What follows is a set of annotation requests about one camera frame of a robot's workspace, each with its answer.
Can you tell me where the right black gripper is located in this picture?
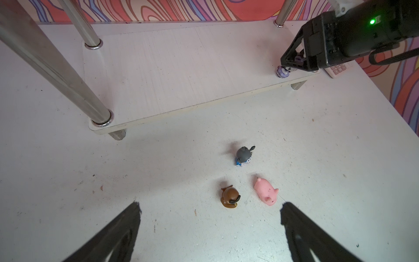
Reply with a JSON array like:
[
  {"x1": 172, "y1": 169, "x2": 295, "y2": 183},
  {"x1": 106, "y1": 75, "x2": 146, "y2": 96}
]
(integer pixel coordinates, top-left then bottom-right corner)
[{"x1": 280, "y1": 1, "x2": 409, "y2": 72}]

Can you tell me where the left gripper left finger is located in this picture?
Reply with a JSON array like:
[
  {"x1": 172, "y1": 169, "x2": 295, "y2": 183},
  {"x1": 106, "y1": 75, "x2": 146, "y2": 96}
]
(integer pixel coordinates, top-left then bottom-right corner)
[{"x1": 65, "y1": 202, "x2": 141, "y2": 262}]

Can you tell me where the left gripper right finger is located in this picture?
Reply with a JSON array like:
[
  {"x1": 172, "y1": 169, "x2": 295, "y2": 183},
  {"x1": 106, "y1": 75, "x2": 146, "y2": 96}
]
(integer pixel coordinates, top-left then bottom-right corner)
[{"x1": 280, "y1": 202, "x2": 360, "y2": 262}]

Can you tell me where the dark purple figure toy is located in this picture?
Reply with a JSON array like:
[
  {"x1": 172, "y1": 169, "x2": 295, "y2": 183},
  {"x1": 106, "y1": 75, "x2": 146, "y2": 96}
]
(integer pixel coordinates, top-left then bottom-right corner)
[{"x1": 276, "y1": 65, "x2": 291, "y2": 79}]

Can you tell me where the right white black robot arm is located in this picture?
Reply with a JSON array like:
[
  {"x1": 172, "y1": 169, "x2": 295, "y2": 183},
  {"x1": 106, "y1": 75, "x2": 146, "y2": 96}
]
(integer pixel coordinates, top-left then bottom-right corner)
[{"x1": 281, "y1": 1, "x2": 419, "y2": 72}]

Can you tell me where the pink white calculator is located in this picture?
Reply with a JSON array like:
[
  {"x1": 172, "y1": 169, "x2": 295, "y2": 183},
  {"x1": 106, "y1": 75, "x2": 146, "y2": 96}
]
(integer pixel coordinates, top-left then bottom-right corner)
[{"x1": 324, "y1": 62, "x2": 353, "y2": 79}]

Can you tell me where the pink pig toy centre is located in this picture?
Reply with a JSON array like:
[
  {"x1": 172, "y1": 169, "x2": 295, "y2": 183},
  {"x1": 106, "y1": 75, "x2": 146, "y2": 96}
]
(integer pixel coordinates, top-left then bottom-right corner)
[{"x1": 254, "y1": 178, "x2": 279, "y2": 206}]

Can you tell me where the brown round toy figure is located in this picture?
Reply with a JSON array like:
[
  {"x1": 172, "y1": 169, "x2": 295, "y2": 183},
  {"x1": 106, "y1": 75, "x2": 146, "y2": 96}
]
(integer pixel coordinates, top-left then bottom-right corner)
[{"x1": 220, "y1": 185, "x2": 241, "y2": 209}]

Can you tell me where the grey shark toy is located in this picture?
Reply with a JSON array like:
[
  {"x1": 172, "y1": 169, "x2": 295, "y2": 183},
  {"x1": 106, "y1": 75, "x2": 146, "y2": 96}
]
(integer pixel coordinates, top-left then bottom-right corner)
[{"x1": 235, "y1": 146, "x2": 255, "y2": 166}]

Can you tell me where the white shelf table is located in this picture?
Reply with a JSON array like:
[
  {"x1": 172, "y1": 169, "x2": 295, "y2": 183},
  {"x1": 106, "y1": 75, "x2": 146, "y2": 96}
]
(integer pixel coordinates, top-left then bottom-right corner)
[{"x1": 1, "y1": 1, "x2": 312, "y2": 140}]

